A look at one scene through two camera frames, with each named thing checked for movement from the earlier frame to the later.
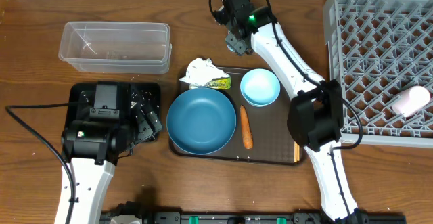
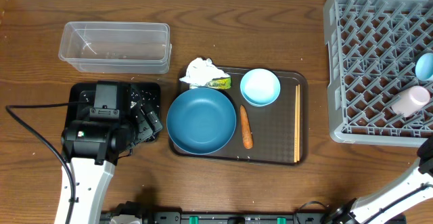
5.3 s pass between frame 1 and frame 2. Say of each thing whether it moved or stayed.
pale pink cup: stayed
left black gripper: stayed
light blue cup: moved
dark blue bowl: stayed
